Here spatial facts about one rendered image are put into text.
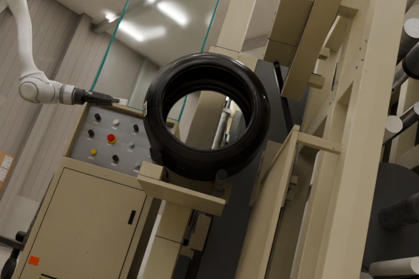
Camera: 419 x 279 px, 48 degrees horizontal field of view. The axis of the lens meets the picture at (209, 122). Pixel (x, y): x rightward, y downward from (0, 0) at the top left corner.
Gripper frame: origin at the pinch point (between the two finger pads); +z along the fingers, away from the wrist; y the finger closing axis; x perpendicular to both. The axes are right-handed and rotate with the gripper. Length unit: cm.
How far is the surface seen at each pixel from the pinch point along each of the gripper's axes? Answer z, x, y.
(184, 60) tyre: 26.3, -19.6, -11.2
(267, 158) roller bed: 70, 11, 20
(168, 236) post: 29, 53, 26
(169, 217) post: 29, 44, 26
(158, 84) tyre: 17.0, -6.3, -11.3
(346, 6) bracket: 89, -40, -37
